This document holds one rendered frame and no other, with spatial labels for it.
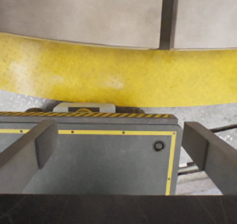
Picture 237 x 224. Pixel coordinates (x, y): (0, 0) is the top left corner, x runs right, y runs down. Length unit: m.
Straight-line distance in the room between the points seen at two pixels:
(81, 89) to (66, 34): 0.37
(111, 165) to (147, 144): 0.14
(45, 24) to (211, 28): 0.46
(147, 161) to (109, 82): 0.41
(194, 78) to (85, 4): 0.60
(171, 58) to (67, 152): 0.61
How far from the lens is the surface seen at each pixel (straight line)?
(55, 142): 0.17
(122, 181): 0.62
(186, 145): 0.17
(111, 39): 0.50
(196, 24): 0.55
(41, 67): 0.88
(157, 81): 0.83
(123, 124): 0.52
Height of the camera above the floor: 0.81
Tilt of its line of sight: 76 degrees down
